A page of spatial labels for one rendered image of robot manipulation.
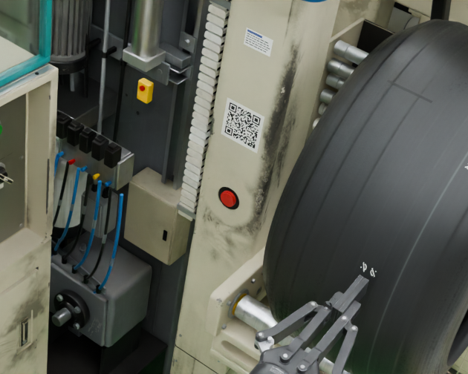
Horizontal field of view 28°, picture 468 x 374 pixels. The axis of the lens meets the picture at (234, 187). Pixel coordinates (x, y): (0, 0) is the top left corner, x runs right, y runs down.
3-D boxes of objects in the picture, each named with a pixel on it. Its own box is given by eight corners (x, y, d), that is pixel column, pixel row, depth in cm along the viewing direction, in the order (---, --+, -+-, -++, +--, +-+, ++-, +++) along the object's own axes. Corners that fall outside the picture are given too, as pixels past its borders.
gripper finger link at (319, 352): (294, 366, 114) (304, 372, 113) (343, 309, 120) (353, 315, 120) (290, 384, 116) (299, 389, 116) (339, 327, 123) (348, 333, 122)
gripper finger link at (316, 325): (284, 380, 117) (275, 374, 117) (330, 321, 123) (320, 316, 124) (288, 362, 114) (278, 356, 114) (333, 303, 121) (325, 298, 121)
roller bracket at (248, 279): (202, 331, 167) (209, 293, 161) (315, 225, 195) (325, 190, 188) (217, 340, 166) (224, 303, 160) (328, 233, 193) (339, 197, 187)
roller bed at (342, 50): (297, 158, 203) (326, 40, 185) (330, 130, 214) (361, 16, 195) (375, 200, 196) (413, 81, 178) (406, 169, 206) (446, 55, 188)
